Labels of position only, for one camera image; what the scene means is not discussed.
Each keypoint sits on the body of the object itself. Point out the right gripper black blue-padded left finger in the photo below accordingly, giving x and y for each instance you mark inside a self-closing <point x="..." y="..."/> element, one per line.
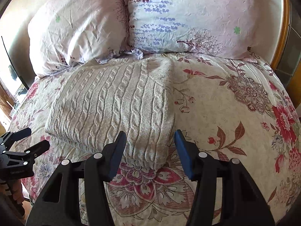
<point x="58" y="202"/>

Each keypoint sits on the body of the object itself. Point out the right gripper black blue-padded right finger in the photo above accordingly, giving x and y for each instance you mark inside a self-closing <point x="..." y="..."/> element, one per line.
<point x="242" y="202"/>

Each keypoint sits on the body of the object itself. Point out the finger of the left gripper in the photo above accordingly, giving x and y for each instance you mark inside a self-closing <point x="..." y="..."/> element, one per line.
<point x="36" y="150"/>
<point x="9" y="138"/>

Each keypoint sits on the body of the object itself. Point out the beige cable-knit sweater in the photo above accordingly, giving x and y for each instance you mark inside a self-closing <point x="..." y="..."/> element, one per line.
<point x="125" y="95"/>

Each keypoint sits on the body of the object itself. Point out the person's left hand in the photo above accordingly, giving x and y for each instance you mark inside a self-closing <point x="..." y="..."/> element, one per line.
<point x="16" y="197"/>

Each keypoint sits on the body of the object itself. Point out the black monitor screen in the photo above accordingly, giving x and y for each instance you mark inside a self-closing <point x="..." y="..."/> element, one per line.
<point x="13" y="68"/>

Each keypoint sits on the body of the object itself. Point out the pink floral left pillow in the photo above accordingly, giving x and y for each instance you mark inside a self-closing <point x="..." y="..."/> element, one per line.
<point x="63" y="33"/>

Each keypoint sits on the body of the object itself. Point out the wooden framed cabinet door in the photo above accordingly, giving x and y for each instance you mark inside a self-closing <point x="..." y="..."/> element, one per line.
<point x="286" y="60"/>

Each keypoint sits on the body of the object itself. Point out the pink lavender right pillow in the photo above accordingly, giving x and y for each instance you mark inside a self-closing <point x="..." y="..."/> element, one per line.
<point x="220" y="28"/>

